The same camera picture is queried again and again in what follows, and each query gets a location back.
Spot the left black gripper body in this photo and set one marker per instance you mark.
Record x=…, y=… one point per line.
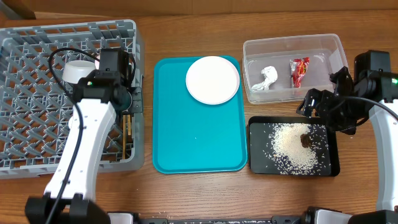
x=137, y=101

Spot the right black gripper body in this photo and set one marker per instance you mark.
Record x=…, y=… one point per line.
x=325, y=101

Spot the wooden chopstick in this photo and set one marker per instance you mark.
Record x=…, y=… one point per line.
x=129, y=125
x=124, y=138

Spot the brown food scrap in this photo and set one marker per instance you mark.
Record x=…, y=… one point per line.
x=306, y=140

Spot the red snack wrapper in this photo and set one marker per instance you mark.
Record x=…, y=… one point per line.
x=298, y=68

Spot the rice pile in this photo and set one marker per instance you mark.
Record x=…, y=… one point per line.
x=287, y=155

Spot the white tissue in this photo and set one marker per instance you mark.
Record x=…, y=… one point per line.
x=270, y=77

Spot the grey bowl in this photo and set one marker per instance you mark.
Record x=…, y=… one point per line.
x=77, y=69

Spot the white round plate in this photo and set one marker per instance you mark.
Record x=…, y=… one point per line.
x=212, y=80

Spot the pink bowl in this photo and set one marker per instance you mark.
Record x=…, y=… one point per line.
x=97, y=64

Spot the white paper cup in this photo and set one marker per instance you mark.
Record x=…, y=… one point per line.
x=70, y=122

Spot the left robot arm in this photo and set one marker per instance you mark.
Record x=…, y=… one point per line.
x=69, y=197

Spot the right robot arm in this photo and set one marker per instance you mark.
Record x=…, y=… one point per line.
x=371, y=95

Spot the black waste tray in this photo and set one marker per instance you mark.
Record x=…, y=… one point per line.
x=258, y=131

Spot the clear plastic bin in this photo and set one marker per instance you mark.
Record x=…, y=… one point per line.
x=284, y=68

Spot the teal plastic tray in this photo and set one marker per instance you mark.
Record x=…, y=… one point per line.
x=189, y=136

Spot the grey dish rack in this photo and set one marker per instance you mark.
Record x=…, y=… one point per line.
x=35, y=110

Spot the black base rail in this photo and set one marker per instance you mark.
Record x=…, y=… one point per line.
x=233, y=220

